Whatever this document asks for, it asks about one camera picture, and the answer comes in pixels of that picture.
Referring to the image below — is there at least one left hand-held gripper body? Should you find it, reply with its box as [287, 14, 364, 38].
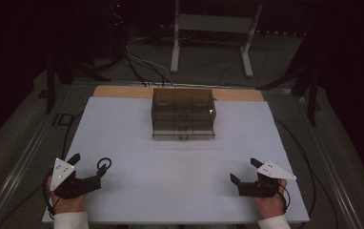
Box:
[50, 157, 103, 200]

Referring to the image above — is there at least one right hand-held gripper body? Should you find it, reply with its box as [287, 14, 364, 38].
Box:
[238, 160, 297, 198]

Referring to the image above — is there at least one black ring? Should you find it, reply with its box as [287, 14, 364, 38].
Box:
[96, 156, 112, 171]

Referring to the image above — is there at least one clear plastic drawer organiser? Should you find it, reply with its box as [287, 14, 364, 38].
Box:
[151, 88, 217, 141]

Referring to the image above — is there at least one person's right hand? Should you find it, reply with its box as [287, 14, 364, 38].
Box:
[253, 178, 289, 220]

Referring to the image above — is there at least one person's left hand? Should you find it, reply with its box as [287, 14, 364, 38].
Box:
[45, 176, 88, 215]

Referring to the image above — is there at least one white board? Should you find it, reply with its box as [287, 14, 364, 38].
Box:
[42, 96, 311, 224]

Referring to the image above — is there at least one black tripod stand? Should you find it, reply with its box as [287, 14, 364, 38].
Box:
[43, 31, 122, 115]
[255, 31, 326, 127]

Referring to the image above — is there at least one white metal stand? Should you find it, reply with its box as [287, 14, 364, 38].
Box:
[170, 0, 264, 78]

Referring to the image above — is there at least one black device with red light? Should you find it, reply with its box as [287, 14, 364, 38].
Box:
[108, 0, 129, 32]

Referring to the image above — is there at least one black cable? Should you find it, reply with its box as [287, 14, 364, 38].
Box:
[42, 110, 85, 220]
[273, 115, 317, 229]

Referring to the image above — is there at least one metal floor rail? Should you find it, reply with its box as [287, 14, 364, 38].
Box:
[293, 94, 364, 229]
[0, 85, 76, 229]

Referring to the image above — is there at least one white floor cable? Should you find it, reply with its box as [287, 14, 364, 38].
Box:
[124, 47, 175, 88]

